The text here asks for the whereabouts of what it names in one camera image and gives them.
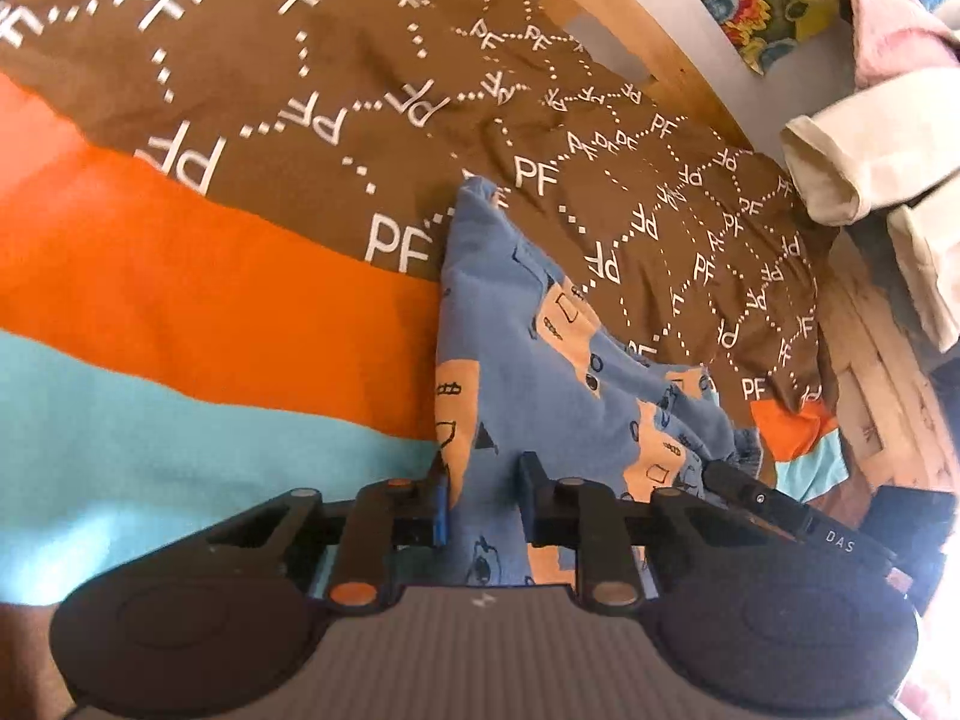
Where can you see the white garment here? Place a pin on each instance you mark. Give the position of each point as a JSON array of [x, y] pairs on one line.
[[885, 142]]

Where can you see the pink cloth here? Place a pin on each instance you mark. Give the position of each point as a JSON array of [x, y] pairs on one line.
[[892, 30]]

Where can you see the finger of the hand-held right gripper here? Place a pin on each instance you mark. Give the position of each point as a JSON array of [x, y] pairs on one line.
[[757, 496]]

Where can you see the brown orange turquoise printed blanket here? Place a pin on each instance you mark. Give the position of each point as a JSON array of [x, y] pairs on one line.
[[225, 240]]

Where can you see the blue pants with orange print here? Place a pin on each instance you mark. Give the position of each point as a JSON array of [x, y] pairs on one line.
[[510, 330]]

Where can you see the floral cloth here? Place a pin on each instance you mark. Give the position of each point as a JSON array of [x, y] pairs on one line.
[[772, 0]]

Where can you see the wooden bed frame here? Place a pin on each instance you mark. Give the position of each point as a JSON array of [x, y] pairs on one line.
[[675, 67]]

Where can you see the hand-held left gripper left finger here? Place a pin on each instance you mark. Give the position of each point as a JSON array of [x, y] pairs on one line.
[[442, 506]]

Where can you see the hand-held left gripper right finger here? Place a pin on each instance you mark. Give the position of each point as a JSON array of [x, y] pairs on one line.
[[531, 499]]

